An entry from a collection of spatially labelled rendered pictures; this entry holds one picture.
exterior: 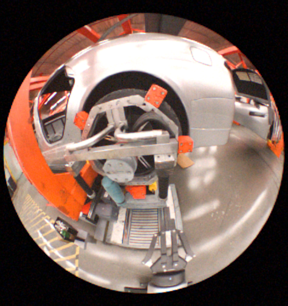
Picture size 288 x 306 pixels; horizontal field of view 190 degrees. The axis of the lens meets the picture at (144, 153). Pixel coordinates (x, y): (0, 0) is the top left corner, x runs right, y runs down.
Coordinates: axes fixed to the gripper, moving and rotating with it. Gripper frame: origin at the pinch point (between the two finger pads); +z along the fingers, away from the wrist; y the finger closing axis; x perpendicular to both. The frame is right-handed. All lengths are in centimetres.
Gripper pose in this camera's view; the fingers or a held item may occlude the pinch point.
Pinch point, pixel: (167, 219)
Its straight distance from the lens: 26.3
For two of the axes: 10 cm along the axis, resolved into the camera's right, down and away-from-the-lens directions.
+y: 9.9, -0.9, -1.0
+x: -1.3, -8.4, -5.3
